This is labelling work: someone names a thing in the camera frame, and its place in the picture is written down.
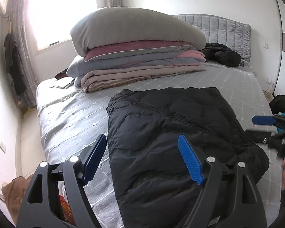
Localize large grey pillow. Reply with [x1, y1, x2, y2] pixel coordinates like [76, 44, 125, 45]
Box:
[70, 7, 206, 57]

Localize grey padded headboard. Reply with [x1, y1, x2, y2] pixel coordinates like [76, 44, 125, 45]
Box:
[175, 13, 251, 62]

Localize grey quilted bed mattress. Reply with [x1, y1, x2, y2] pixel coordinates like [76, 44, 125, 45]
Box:
[37, 63, 282, 227]

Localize black garment near headboard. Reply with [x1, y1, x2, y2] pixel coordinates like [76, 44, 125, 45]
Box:
[200, 43, 242, 67]

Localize grey-blue folded blanket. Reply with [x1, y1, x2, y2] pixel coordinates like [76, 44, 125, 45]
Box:
[66, 50, 206, 80]

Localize dark clothes hanging on wall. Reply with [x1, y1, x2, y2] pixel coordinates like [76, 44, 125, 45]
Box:
[4, 33, 27, 96]

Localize pink folded blanket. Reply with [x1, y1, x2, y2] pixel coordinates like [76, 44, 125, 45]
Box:
[84, 40, 205, 62]

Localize brown garment on floor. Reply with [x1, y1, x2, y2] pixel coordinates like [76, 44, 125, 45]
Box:
[2, 174, 33, 224]

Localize beige folded blanket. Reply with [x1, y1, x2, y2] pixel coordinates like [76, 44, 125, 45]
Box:
[81, 63, 206, 93]

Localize grey window curtain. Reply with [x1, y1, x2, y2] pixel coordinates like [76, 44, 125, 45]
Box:
[6, 0, 37, 109]

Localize black puffer jacket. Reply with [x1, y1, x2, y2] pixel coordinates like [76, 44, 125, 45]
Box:
[107, 88, 269, 227]

